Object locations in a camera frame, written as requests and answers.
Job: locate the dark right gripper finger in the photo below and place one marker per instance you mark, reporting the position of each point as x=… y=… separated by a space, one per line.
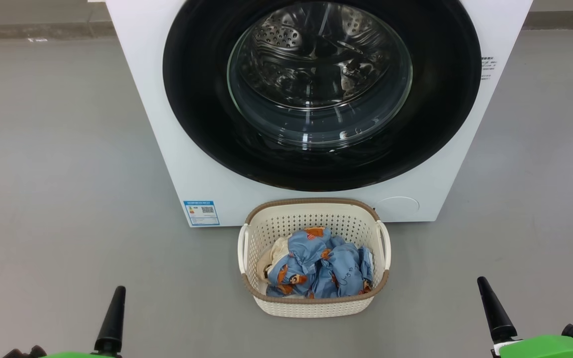
x=498 y=318

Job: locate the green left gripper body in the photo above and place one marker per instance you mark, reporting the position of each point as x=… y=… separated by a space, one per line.
x=77 y=355

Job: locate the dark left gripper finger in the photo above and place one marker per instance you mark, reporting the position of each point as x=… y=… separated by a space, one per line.
x=111 y=323

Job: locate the cream beige garment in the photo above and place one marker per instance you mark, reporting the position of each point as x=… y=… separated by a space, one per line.
x=274 y=253

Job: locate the blue energy label sticker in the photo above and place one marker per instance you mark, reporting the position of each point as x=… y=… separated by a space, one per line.
x=201 y=214

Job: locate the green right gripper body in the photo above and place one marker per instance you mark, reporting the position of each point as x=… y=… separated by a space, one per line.
x=545 y=348

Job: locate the black round glass washer door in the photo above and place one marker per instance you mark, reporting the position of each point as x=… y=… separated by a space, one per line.
x=202 y=99

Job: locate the blue patterned garment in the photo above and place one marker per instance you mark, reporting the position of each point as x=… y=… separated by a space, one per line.
x=341 y=268

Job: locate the cream perforated laundry basket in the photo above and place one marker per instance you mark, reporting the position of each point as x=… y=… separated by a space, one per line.
x=316 y=308

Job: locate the round white filter cover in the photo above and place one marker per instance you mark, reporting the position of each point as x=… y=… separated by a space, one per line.
x=397 y=209

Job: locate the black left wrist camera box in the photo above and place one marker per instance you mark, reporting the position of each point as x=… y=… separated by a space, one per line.
x=23 y=353

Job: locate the white front-load washing machine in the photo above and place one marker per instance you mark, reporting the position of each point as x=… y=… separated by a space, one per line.
x=177 y=174

